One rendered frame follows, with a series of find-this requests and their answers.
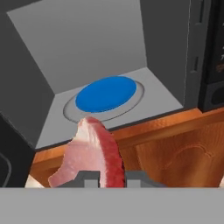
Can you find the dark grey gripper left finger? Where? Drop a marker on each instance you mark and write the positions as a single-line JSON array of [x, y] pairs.
[[87, 178]]

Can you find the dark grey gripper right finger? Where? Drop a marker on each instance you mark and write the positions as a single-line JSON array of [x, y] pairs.
[[137, 178]]

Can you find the pink raw steak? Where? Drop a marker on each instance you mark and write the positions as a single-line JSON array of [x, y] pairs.
[[90, 151]]

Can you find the microwave door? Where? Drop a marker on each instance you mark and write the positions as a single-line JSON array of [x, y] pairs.
[[13, 157]]

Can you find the grey microwave oven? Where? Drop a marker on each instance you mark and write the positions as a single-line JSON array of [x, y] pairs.
[[96, 58]]

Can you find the wooden cupboard door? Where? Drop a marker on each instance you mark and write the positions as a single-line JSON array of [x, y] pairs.
[[178, 157]]

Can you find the blue plate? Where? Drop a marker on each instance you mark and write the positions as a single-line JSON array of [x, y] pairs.
[[106, 94]]

